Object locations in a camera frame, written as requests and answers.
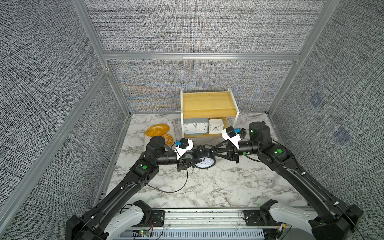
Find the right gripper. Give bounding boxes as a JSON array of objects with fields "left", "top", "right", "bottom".
[{"left": 214, "top": 139, "right": 264, "bottom": 165}]

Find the black twin-bell alarm clock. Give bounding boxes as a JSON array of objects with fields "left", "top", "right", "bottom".
[{"left": 193, "top": 145, "right": 216, "bottom": 169}]

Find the white square alarm clock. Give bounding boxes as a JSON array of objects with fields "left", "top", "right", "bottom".
[{"left": 209, "top": 119, "right": 224, "bottom": 135}]

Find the grey rectangular alarm clock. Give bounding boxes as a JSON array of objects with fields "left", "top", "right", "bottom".
[{"left": 183, "top": 118, "right": 209, "bottom": 135}]

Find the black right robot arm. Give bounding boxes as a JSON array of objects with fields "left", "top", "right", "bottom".
[{"left": 211, "top": 122, "right": 363, "bottom": 240}]

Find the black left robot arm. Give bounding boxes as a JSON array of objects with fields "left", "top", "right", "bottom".
[{"left": 65, "top": 136, "right": 194, "bottom": 240}]

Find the wooden two-tier shelf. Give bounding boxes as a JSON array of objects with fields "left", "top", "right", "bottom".
[{"left": 180, "top": 89, "right": 240, "bottom": 138}]

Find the white rectangular tray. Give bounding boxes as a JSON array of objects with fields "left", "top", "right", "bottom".
[{"left": 144, "top": 124, "right": 177, "bottom": 147}]

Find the sesame seeded bread loaf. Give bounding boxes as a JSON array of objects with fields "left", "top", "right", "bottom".
[{"left": 145, "top": 124, "right": 170, "bottom": 137}]

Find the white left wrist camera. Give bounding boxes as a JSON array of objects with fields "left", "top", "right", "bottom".
[{"left": 174, "top": 138, "right": 194, "bottom": 160}]

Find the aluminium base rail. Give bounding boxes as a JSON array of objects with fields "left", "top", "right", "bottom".
[{"left": 74, "top": 207, "right": 331, "bottom": 240}]

